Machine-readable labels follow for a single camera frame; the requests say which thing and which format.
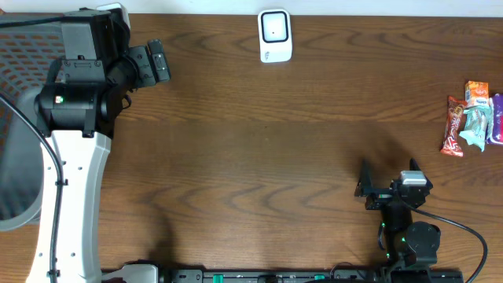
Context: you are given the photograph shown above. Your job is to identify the black mounting rail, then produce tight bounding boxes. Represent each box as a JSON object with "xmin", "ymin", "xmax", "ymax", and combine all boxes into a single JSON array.
[{"xmin": 100, "ymin": 268, "xmax": 465, "ymax": 283}]

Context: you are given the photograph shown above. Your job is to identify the dark grey plastic basket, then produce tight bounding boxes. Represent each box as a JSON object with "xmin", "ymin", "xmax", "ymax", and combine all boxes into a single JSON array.
[{"xmin": 1, "ymin": 13, "xmax": 65, "ymax": 232}]

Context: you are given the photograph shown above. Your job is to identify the white barcode scanner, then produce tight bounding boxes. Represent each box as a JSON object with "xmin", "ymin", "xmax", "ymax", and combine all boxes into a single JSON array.
[{"xmin": 257, "ymin": 9, "xmax": 293, "ymax": 64}]

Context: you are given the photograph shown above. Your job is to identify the purple red tissue pack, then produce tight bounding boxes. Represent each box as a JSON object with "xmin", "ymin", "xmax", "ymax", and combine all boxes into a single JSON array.
[{"xmin": 486, "ymin": 94, "xmax": 502, "ymax": 145}]

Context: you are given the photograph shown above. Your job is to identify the small orange tissue packet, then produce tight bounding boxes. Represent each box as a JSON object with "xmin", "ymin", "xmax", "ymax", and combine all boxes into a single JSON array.
[{"xmin": 464, "ymin": 81, "xmax": 489, "ymax": 108}]

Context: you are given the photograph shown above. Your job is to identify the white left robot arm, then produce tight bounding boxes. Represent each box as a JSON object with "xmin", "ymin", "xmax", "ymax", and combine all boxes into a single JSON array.
[{"xmin": 28, "ymin": 3, "xmax": 171, "ymax": 282}]

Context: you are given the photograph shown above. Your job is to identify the orange chocolate bar wrapper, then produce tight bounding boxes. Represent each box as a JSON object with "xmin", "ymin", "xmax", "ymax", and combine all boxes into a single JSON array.
[{"xmin": 440, "ymin": 96, "xmax": 466, "ymax": 157}]

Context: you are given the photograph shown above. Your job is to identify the green wet wipes pack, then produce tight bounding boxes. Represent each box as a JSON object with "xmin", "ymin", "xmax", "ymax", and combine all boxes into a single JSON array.
[{"xmin": 460, "ymin": 105, "xmax": 492, "ymax": 152}]

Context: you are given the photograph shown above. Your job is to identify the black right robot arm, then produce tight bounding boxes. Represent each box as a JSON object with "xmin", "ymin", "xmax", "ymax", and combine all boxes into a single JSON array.
[{"xmin": 354, "ymin": 159, "xmax": 441, "ymax": 281}]

